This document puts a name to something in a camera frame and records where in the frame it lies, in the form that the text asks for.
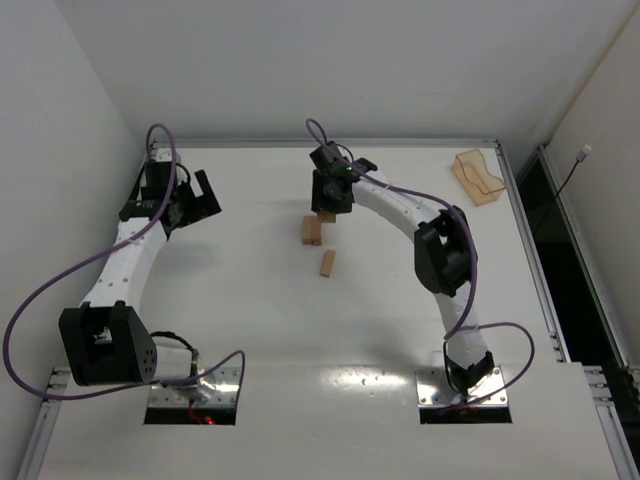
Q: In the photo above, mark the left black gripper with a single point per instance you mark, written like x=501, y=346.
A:
x=192, y=206

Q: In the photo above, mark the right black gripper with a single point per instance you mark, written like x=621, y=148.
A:
x=325, y=206

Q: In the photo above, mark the wood block thin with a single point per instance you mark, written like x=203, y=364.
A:
x=326, y=217

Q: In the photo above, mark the plain wood block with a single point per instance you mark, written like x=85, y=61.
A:
x=307, y=231

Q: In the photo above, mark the translucent orange plastic container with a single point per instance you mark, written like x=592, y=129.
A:
x=471, y=171

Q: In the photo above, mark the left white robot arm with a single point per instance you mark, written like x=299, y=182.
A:
x=105, y=340

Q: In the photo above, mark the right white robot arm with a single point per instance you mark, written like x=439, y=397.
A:
x=444, y=261

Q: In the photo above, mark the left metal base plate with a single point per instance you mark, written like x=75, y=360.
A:
x=216, y=390

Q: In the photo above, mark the metal base plate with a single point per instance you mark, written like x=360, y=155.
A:
x=434, y=391
x=216, y=390

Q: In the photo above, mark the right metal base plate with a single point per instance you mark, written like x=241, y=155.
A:
x=434, y=391

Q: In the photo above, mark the black cable white plug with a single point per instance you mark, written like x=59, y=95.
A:
x=580, y=158

